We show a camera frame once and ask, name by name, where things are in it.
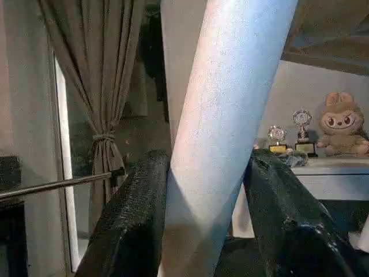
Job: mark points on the tall gold silver trophy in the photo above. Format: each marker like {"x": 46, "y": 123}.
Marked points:
{"x": 302, "y": 130}

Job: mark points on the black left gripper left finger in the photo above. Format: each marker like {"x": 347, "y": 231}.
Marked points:
{"x": 130, "y": 231}

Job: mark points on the short gold silver trophy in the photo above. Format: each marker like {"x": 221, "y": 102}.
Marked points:
{"x": 277, "y": 138}

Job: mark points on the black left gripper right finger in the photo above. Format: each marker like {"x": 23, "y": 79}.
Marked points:
{"x": 300, "y": 231}

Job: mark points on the silver metal rod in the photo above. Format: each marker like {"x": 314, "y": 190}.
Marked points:
{"x": 57, "y": 184}

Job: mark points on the beige tied curtain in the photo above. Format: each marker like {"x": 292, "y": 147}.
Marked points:
{"x": 101, "y": 69}

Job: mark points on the tan plush toy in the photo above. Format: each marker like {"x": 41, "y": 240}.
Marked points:
{"x": 343, "y": 124}

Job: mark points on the white door frame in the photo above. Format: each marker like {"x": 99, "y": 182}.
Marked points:
{"x": 62, "y": 173}

